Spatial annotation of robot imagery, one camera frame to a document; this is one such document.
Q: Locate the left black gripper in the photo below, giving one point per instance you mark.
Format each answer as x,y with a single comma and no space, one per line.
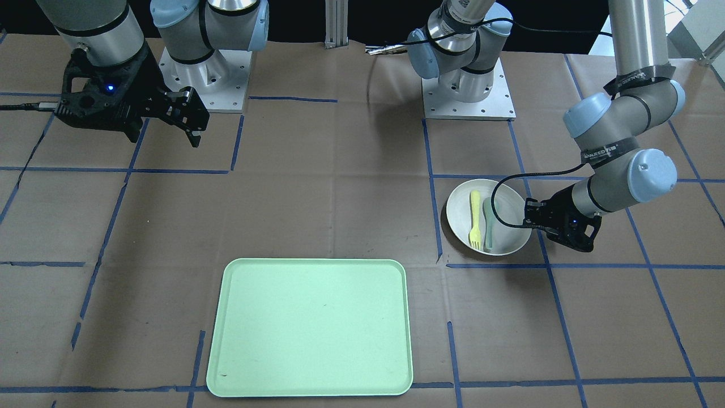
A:
558,208

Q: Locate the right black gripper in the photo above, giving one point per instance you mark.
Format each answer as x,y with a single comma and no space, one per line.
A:
140,93

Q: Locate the white round plate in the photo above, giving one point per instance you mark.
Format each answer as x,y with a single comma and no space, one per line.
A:
508,208

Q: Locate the yellow plastic fork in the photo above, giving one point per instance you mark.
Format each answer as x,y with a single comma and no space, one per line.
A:
474,235

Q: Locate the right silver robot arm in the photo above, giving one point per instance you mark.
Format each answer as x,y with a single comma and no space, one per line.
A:
192,30

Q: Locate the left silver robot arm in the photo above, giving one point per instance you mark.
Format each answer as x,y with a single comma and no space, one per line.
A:
459,46

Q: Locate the pale green plastic spoon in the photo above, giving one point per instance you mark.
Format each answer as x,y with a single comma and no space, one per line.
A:
487,226

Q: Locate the brown paper table cover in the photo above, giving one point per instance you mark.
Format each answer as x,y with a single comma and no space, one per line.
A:
113,252

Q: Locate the light green plastic tray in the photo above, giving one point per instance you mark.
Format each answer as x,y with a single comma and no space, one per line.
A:
311,327

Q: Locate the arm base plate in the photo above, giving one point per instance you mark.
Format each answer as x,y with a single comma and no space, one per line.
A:
221,81
459,95

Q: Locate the aluminium frame post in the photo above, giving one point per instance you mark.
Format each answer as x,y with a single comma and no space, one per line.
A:
336,22

